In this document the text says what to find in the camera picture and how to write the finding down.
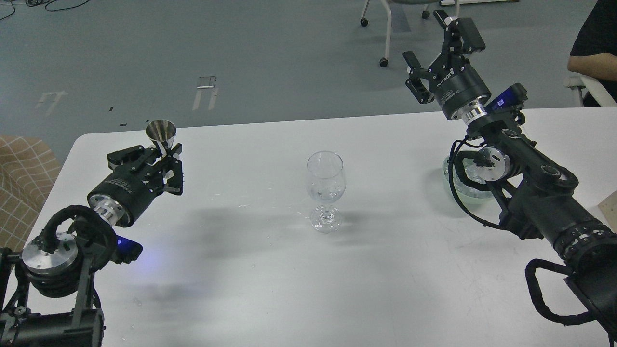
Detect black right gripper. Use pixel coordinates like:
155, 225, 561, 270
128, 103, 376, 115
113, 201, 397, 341
403, 10, 491, 120

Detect steel double jigger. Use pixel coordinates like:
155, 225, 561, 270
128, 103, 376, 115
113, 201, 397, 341
145, 120, 176, 156

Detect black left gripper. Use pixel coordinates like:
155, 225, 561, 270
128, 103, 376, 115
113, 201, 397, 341
87, 143, 184, 227

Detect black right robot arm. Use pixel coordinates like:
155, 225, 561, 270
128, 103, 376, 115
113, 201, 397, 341
403, 10, 617, 346

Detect clear wine glass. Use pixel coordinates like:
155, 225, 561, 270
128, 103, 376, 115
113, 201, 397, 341
306, 151, 347, 234

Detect silver floor plate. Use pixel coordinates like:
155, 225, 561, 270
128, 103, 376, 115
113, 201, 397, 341
196, 76, 217, 90

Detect green bowl of ice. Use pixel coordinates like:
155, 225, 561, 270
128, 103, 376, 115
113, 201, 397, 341
442, 156, 494, 204

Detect seated person in black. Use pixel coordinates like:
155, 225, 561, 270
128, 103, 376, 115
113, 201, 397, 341
567, 0, 617, 101

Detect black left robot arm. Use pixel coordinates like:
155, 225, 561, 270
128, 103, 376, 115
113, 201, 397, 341
1, 141, 183, 347

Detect beige checkered seat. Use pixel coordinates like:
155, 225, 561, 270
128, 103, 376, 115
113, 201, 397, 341
0, 135, 61, 250

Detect grey white office chair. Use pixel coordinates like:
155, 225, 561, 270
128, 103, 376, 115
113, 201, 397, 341
359, 0, 465, 67

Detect black floor cables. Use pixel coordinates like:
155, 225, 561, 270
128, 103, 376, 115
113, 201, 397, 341
0, 0, 91, 21

